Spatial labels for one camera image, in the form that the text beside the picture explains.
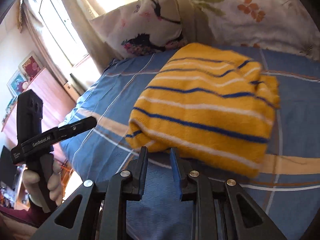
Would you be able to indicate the person left hand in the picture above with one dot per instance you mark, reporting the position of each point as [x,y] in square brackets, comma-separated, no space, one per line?
[30,180]

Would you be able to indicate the beige silhouette print pillow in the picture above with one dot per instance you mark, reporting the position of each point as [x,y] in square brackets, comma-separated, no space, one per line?
[141,28]

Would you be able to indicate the beige sheer curtain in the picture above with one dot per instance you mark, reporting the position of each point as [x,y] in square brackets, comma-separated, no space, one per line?
[66,24]

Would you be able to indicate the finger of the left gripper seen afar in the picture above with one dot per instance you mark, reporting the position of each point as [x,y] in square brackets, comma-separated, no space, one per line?
[76,128]

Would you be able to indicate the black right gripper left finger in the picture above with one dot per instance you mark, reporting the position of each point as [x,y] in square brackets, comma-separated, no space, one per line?
[138,168]

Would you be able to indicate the red flower framed picture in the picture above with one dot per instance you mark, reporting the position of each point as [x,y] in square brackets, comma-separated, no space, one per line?
[30,66]

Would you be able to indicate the yellow striped knit sweater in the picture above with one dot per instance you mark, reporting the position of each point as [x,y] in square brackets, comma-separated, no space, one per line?
[213,105]

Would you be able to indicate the blue plaid bed sheet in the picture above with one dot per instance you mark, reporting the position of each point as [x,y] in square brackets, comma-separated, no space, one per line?
[286,187]

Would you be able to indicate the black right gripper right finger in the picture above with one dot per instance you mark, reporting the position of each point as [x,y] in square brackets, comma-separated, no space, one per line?
[185,177]

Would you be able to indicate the blue framed picture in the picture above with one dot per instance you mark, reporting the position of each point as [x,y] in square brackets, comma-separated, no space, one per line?
[15,83]

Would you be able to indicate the white leaf print pillow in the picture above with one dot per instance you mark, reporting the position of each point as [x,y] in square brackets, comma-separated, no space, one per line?
[279,25]

